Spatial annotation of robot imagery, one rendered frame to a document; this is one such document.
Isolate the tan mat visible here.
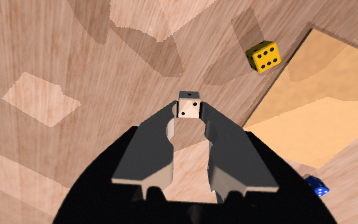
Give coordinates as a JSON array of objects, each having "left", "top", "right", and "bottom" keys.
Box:
[{"left": 241, "top": 28, "right": 358, "bottom": 169}]

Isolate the yellow die with black pips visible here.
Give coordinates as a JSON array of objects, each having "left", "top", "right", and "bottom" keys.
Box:
[{"left": 245, "top": 40, "right": 281, "bottom": 73}]

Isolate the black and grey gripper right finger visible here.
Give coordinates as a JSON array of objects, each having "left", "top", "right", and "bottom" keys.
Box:
[{"left": 199, "top": 101, "right": 338, "bottom": 224}]

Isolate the blue die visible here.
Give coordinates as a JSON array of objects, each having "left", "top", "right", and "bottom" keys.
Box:
[{"left": 305, "top": 176, "right": 330, "bottom": 197}]

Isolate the white die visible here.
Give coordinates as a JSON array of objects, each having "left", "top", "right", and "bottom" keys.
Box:
[{"left": 178, "top": 91, "right": 201, "bottom": 118}]

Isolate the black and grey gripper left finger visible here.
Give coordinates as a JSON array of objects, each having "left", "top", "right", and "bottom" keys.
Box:
[{"left": 52, "top": 100, "right": 179, "bottom": 224}]

